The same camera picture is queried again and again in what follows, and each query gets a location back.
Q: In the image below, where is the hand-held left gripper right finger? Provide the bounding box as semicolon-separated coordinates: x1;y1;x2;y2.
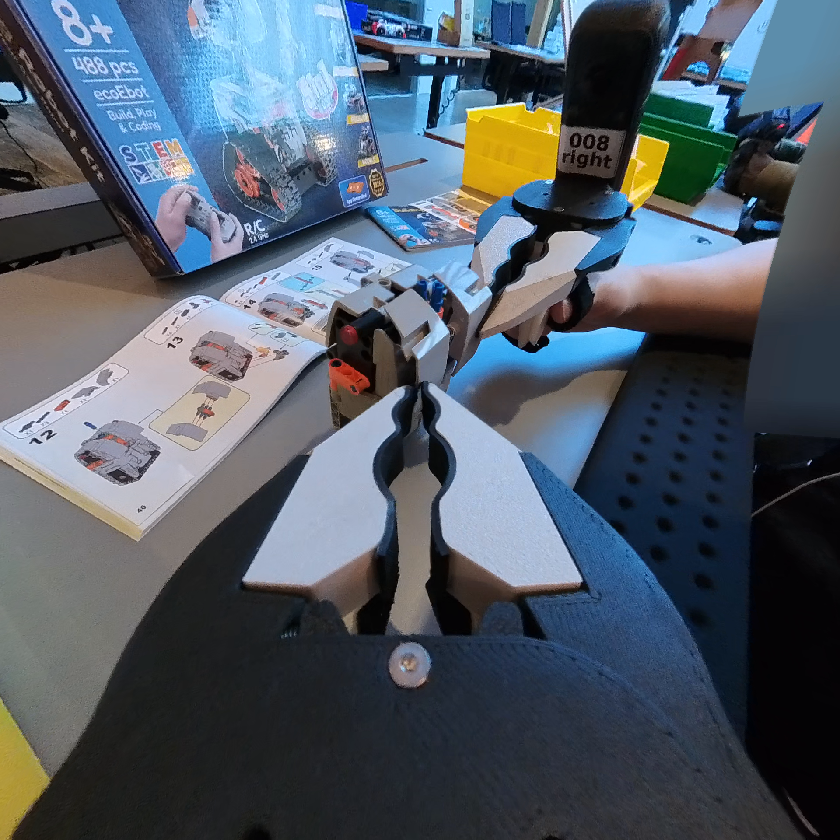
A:
420;382;586;635

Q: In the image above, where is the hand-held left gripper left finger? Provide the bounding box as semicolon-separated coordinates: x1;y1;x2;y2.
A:
241;385;422;635

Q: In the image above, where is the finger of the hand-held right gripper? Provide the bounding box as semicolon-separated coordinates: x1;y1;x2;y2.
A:
471;214;540;291
478;231;602;340

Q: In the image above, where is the grey toy robot assembly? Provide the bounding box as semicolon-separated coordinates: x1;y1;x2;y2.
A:
325;261;494;431

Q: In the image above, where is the person's right forearm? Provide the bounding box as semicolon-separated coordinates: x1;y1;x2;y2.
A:
646;238;778;343

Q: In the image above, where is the person's right hand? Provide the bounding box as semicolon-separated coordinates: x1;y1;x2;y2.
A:
549;265;649;333

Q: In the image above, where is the colourful sticker sheet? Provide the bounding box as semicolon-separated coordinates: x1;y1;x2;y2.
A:
410;189;500;237

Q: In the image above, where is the wooden cutout stand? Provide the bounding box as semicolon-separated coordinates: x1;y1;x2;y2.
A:
663;0;762;86

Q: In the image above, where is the blue closed booklet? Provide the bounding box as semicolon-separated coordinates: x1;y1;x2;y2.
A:
364;203;480;252

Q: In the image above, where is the green plastic bin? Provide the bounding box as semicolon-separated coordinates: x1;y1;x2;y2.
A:
640;95;739;204

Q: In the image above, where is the background wooden table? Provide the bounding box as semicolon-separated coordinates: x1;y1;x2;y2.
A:
354;29;565;129

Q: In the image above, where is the open instruction booklet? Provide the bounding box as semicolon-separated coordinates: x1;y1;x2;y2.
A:
0;238;411;542

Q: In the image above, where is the person's dark clothing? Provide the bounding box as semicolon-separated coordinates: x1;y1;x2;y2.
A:
748;433;840;840

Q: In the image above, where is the blue robot kit box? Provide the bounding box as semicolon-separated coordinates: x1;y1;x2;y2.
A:
0;0;389;277

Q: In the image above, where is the thin white cable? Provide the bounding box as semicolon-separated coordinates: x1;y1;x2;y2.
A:
751;472;840;516

